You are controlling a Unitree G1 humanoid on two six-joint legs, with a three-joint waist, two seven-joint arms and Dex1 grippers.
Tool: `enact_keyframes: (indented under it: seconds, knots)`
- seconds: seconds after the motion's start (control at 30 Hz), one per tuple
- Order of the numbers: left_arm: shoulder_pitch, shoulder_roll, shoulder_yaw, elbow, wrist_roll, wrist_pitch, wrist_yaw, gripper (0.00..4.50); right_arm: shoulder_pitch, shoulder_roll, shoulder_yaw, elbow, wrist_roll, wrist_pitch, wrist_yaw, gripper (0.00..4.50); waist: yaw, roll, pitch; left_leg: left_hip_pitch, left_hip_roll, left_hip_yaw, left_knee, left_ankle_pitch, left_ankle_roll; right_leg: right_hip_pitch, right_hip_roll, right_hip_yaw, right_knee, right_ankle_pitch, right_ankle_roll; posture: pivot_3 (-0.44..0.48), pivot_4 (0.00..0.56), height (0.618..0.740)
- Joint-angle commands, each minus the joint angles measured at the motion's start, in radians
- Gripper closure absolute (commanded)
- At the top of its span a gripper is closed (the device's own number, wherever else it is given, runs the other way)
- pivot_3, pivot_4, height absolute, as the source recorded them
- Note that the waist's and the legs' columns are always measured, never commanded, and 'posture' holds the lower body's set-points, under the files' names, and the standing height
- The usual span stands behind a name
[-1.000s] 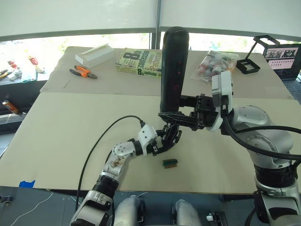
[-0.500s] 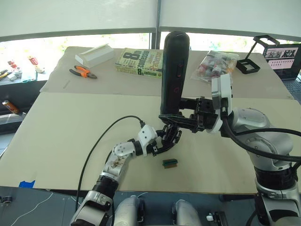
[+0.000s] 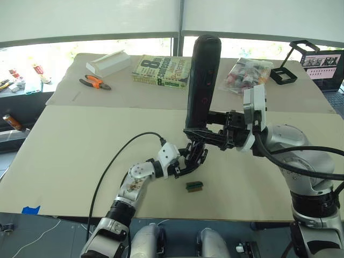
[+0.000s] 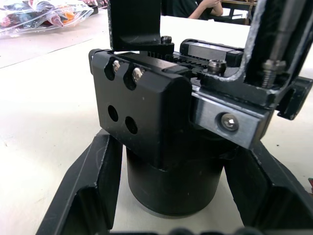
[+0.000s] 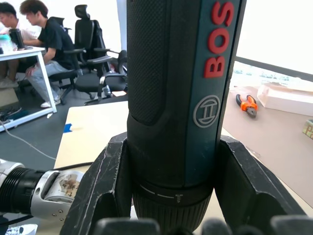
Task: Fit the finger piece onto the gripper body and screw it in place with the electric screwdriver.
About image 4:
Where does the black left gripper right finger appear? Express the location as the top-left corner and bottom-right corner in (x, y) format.
(224, 141), (313, 235)

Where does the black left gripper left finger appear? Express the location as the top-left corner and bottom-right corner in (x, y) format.
(36, 132), (128, 235)

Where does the black gripper body workpiece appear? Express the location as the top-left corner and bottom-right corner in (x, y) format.
(88, 38), (313, 217)

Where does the silver threaded screw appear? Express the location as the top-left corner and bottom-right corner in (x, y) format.
(262, 59), (287, 88)

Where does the worn black finger piece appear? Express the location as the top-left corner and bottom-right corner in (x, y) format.
(201, 0), (313, 109)

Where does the electric screwdriver bit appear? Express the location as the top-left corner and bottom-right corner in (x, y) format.
(275, 0), (298, 62)

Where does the silver hex socket screw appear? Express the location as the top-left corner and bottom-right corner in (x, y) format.
(207, 59), (226, 74)

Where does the smooth black finger piece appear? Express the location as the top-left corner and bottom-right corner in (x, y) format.
(107, 0), (176, 53)

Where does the clear plastic bag with items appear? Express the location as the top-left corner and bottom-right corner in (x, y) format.
(0, 0), (95, 40)

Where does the wooden chair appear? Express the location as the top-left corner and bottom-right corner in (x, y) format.
(222, 0), (257, 25)

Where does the person in dark shirt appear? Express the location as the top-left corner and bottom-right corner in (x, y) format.
(161, 0), (224, 20)

